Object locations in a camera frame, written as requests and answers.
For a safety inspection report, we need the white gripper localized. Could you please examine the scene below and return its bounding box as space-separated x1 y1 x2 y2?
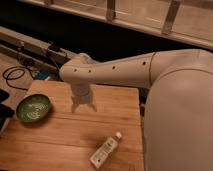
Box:
70 84 97 113

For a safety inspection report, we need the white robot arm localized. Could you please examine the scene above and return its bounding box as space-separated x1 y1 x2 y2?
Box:
60 49 213 171

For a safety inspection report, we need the green ceramic bowl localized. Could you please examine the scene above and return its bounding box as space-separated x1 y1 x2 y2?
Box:
16 94 52 123

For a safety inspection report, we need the blue object behind table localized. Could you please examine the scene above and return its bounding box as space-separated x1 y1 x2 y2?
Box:
34 70 50 80

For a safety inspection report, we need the black object at left edge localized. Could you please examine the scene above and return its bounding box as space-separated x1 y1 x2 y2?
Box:
0 89 15 132

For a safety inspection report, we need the black power adapter on rail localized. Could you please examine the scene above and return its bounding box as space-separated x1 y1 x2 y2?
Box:
48 41 62 53

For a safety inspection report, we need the black coiled cable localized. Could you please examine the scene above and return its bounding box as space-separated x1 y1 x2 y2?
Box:
2 65 35 91

